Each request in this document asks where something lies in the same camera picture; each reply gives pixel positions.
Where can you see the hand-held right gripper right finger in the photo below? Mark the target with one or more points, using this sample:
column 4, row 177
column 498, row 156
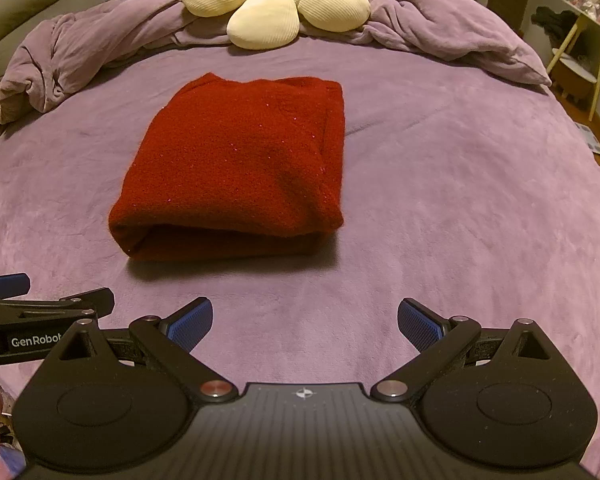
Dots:
column 420, row 322

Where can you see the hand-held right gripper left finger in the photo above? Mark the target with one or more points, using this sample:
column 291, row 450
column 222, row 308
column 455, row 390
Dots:
column 192, row 322

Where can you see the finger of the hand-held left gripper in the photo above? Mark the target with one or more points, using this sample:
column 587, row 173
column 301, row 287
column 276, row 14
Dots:
column 5, row 285
column 87, row 302

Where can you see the red knit sweater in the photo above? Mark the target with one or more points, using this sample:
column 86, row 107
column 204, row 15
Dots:
column 240, row 160

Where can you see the dark clothes pile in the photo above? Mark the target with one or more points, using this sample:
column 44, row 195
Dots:
column 555, row 22

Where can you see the purple bed sheet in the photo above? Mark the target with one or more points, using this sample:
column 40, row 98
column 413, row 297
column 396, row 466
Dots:
column 430, row 210

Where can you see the printed paper sheets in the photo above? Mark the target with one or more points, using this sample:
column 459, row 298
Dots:
column 591, row 140

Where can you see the green upholstered sofa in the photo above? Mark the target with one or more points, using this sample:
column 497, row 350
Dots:
column 15, row 30

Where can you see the purple duvet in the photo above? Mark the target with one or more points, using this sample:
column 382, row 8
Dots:
column 105, row 35

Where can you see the brown round stool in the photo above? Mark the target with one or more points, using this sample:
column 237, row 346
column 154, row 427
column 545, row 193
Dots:
column 572, row 80

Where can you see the yellow-legged side table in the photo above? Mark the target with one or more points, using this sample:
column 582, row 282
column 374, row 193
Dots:
column 587, row 55

